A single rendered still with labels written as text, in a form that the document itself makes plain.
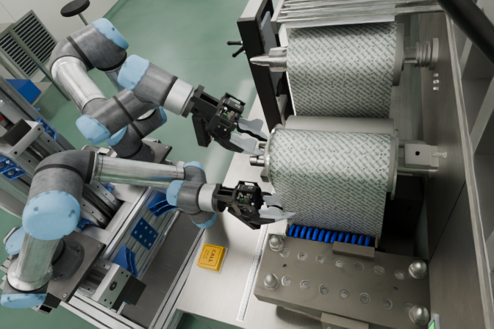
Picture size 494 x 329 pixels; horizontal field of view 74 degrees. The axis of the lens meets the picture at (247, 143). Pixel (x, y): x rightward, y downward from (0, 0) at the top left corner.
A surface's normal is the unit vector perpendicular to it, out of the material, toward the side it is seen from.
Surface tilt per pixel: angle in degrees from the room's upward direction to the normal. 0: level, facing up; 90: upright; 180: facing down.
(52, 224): 85
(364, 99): 92
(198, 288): 0
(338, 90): 92
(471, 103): 0
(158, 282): 0
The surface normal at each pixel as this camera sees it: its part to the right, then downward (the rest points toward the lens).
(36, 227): 0.32, 0.59
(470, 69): -0.28, 0.77
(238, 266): -0.25, -0.63
